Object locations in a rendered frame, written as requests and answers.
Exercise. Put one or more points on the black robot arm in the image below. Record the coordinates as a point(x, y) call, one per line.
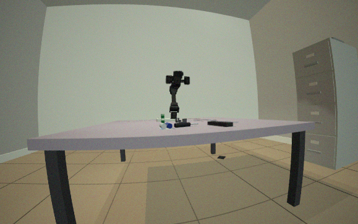
point(173, 90)

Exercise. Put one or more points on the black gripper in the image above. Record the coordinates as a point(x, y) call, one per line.
point(177, 80)

